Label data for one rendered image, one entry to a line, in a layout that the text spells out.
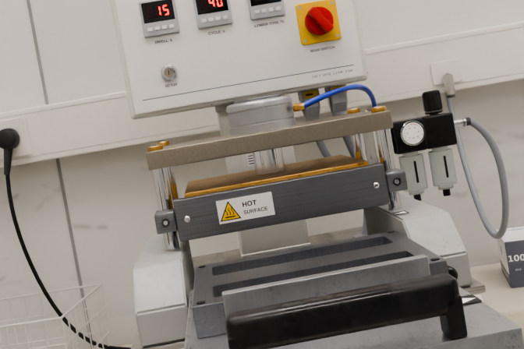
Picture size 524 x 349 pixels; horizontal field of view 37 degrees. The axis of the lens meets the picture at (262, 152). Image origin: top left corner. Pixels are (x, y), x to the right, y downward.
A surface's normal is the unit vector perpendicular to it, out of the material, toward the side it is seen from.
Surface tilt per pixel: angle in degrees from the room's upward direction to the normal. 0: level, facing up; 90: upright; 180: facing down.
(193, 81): 90
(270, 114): 90
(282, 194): 90
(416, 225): 41
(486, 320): 0
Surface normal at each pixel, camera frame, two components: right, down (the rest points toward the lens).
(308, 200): 0.07, 0.04
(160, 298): -0.08, -0.72
